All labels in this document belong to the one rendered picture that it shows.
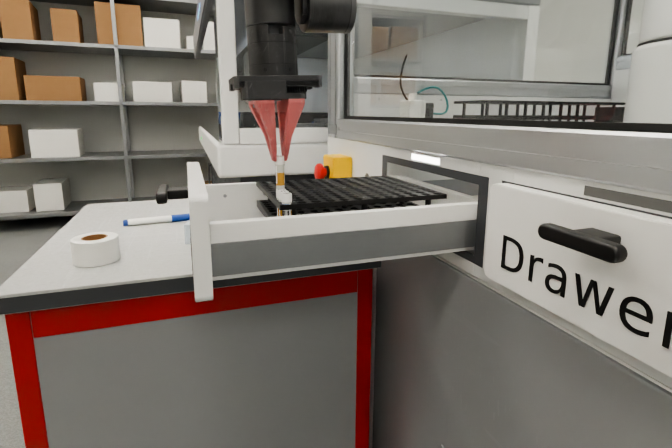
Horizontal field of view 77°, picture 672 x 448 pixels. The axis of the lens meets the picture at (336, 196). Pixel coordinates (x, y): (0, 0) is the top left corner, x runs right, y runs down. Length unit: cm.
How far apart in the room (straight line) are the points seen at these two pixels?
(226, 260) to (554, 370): 35
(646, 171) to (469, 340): 32
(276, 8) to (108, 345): 55
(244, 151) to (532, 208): 105
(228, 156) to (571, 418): 112
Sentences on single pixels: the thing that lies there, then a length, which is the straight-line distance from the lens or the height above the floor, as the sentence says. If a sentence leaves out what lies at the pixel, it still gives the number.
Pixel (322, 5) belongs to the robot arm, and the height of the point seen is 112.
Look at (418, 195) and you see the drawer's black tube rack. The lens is 56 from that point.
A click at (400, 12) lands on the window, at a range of 79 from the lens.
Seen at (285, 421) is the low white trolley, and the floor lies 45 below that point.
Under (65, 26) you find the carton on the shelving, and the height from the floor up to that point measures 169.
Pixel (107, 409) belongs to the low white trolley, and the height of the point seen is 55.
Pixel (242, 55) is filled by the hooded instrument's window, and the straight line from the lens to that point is 140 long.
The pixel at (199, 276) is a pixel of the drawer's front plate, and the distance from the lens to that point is 44.
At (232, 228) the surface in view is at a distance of 45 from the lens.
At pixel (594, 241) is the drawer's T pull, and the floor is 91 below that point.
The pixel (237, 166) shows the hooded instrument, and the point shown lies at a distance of 137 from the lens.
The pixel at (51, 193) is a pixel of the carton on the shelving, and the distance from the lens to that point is 444.
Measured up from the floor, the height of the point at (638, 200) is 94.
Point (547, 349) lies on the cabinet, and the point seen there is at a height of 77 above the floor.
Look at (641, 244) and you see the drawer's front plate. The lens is 40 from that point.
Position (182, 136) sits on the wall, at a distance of 472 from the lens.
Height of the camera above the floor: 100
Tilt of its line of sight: 11 degrees down
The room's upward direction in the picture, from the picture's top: straight up
